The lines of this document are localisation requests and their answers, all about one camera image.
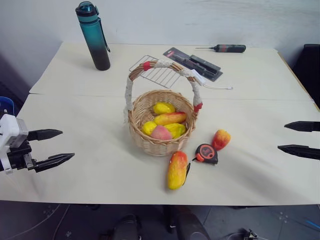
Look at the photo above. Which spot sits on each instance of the yellow star fruit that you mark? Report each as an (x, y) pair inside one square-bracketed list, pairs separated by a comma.
[(178, 128)]

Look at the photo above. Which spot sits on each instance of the wicker basket with handle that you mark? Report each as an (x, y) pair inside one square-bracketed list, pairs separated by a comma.
[(160, 147)]

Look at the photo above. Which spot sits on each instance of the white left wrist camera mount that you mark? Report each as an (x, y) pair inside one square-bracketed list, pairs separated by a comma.
[(11, 131)]

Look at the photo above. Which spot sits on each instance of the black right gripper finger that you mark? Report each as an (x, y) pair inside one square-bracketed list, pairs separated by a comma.
[(306, 126), (305, 152)]

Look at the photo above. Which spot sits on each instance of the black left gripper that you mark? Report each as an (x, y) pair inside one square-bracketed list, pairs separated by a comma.
[(18, 160)]

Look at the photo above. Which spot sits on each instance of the short red-yellow mango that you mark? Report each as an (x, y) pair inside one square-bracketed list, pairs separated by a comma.
[(221, 139)]

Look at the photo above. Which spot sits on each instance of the dark rounded shape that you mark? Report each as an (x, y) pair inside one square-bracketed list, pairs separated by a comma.
[(192, 225), (126, 227)]

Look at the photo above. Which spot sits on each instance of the black electric screwdriver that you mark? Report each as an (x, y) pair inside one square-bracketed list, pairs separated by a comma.
[(230, 48)]

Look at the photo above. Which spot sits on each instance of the black table leg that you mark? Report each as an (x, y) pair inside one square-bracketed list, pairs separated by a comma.
[(168, 217)]

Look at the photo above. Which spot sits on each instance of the small yellow lemon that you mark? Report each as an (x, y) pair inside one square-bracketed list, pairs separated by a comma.
[(163, 108)]

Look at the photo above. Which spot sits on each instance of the black packaged tool set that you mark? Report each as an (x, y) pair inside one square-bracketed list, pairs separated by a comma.
[(197, 65)]

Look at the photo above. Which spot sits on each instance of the pink peach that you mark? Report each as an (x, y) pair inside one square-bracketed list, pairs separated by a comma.
[(161, 133)]

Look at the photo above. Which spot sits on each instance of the black orange tape measure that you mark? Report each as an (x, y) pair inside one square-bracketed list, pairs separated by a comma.
[(207, 153)]

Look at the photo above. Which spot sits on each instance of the teal water bottle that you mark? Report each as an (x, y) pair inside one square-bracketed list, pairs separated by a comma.
[(95, 37)]

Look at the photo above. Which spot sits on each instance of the long red-yellow mango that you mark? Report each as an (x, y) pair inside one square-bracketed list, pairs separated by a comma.
[(176, 172)]

